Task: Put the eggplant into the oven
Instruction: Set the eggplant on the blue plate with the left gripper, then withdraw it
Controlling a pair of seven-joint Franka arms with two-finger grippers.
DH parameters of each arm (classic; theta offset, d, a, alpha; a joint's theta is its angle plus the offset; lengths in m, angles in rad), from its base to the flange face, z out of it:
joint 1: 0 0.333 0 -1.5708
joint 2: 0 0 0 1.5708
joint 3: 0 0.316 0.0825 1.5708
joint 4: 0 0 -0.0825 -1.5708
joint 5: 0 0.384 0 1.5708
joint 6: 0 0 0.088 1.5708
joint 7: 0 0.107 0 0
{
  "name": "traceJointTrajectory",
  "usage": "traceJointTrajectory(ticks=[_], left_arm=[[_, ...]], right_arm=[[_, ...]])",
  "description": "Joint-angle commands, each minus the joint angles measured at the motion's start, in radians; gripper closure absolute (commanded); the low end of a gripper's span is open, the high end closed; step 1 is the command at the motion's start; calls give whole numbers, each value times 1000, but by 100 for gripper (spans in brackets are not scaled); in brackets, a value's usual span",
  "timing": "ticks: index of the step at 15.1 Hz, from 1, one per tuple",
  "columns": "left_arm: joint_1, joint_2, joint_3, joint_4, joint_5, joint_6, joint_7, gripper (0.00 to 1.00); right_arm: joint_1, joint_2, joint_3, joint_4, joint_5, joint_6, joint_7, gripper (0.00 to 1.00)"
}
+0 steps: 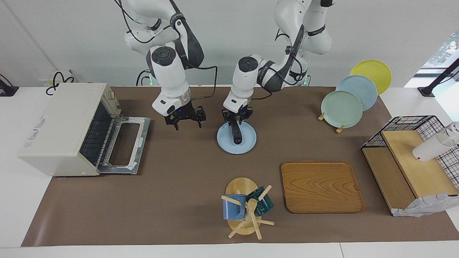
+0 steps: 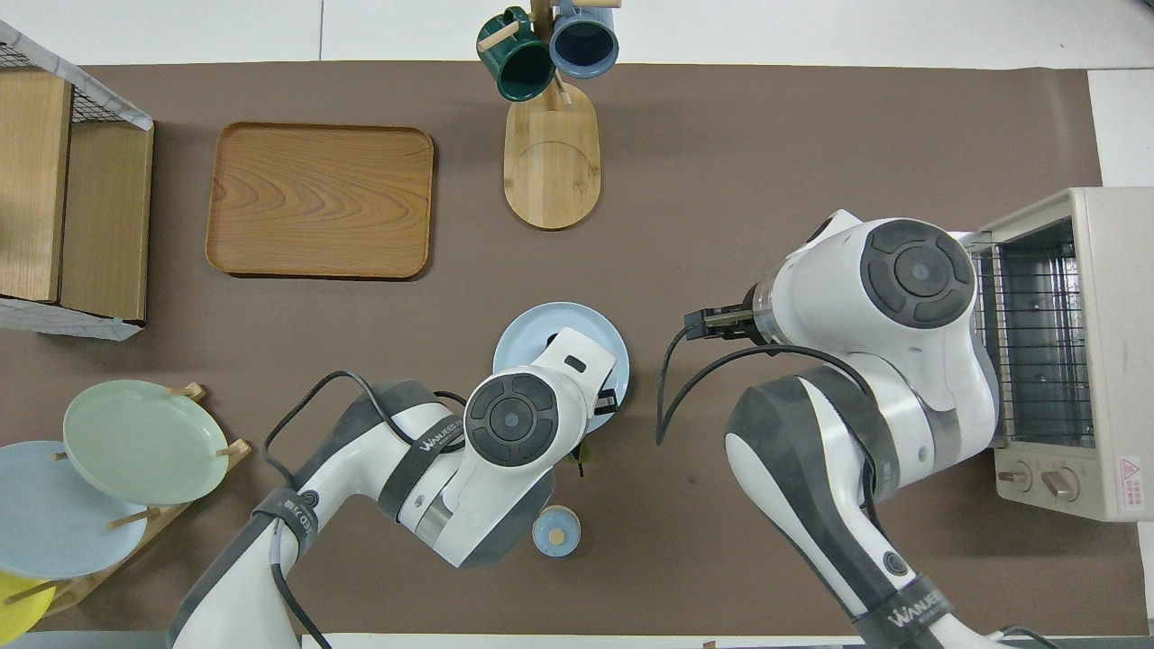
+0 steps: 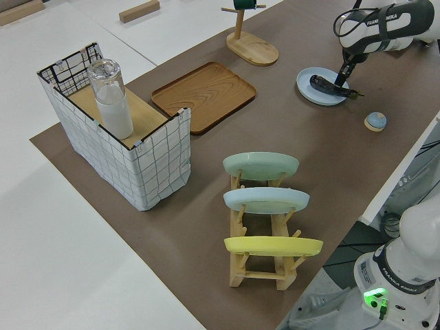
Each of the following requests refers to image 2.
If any light blue plate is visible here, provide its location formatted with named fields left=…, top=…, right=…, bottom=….
left=492, top=302, right=632, bottom=434

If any cream toaster oven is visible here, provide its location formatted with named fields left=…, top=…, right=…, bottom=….
left=956, top=187, right=1154, bottom=524

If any small blue knobbed lid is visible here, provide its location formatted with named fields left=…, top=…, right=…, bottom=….
left=531, top=505, right=582, bottom=558

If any wooden mug tree stand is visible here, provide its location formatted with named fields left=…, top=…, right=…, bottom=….
left=476, top=0, right=623, bottom=232

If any brown table mat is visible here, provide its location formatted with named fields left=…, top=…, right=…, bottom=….
left=0, top=60, right=1150, bottom=636

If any dark green ceramic mug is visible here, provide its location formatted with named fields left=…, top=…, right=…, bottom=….
left=476, top=7, right=556, bottom=102

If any wooden serving tray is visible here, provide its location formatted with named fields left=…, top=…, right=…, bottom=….
left=206, top=122, right=435, bottom=280

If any blue ceramic mug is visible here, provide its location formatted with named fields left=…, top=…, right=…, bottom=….
left=548, top=0, right=621, bottom=79

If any wooden plate rack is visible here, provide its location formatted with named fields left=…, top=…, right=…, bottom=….
left=0, top=382, right=253, bottom=618

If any pale green racked plate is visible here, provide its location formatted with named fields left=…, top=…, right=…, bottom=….
left=62, top=379, right=230, bottom=506

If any pale blue racked plate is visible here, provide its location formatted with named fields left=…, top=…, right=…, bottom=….
left=0, top=440, right=150, bottom=580

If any yellow racked plate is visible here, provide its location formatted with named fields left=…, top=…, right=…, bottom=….
left=0, top=570, right=57, bottom=645

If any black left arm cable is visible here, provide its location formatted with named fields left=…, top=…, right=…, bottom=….
left=261, top=370, right=470, bottom=649

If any wooden wire basket shelf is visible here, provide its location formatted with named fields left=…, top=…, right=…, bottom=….
left=0, top=20, right=156, bottom=342

